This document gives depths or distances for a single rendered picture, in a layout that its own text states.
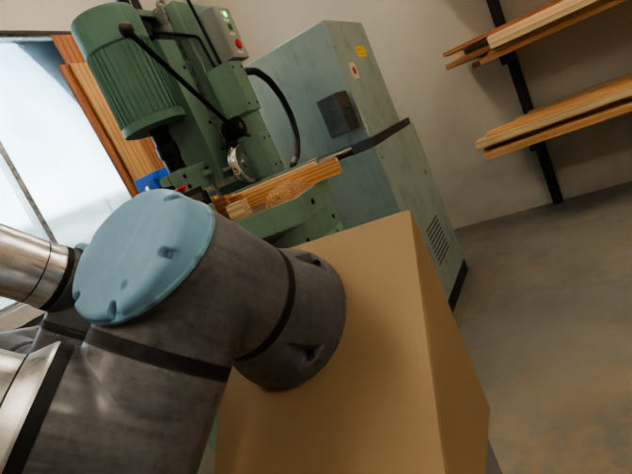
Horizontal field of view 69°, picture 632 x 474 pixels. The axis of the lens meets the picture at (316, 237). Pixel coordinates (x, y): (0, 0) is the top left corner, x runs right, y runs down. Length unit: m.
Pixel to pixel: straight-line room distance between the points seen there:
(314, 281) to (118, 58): 0.91
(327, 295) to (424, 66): 2.87
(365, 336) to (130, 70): 0.96
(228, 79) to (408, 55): 2.11
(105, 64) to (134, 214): 0.88
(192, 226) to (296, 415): 0.29
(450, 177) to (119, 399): 3.13
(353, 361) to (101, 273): 0.30
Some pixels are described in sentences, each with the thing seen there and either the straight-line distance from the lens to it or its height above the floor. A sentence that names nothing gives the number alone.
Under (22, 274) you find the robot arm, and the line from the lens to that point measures 0.67.
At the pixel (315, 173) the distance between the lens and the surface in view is 1.16.
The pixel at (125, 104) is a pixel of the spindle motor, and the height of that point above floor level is 1.27.
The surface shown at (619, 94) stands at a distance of 2.83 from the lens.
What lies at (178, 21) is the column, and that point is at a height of 1.46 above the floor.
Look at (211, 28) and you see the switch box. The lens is 1.57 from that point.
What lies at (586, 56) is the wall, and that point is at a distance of 3.29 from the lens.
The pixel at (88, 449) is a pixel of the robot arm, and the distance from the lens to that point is 0.46.
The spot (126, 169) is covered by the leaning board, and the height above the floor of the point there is 1.27.
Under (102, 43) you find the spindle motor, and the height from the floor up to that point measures 1.42.
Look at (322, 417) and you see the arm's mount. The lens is 0.60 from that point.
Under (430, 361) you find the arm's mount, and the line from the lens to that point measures 0.54.
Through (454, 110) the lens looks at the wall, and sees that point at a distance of 3.35.
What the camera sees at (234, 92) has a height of 1.21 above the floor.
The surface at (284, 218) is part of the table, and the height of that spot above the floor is 0.87.
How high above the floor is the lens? 1.00
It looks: 11 degrees down
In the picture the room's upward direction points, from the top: 24 degrees counter-clockwise
